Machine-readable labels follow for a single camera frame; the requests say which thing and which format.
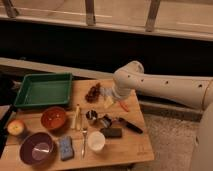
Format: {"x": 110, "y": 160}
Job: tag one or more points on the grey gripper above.
{"x": 106, "y": 121}

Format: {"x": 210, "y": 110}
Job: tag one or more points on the black brush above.
{"x": 117, "y": 132}

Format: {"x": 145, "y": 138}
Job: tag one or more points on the purple bowl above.
{"x": 36, "y": 148}

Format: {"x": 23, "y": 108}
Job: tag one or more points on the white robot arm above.
{"x": 191, "y": 91}

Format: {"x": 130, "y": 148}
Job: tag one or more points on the orange bowl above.
{"x": 53, "y": 118}

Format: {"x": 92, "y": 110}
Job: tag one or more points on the small metal cup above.
{"x": 91, "y": 117}

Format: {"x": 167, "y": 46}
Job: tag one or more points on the pale yellow cheese block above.
{"x": 108, "y": 102}

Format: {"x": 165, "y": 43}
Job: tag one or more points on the white cup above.
{"x": 96, "y": 141}

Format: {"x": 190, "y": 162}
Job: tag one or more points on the silver fork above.
{"x": 84, "y": 134}

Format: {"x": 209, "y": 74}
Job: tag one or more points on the bunch of dark grapes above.
{"x": 93, "y": 94}

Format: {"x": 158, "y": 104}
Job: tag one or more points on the cream banana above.
{"x": 75, "y": 117}

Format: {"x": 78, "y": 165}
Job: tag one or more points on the blue sponge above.
{"x": 66, "y": 148}

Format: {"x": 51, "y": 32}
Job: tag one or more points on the green plastic tray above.
{"x": 44, "y": 90}

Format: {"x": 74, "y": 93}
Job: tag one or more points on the red yellow apple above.
{"x": 16, "y": 127}

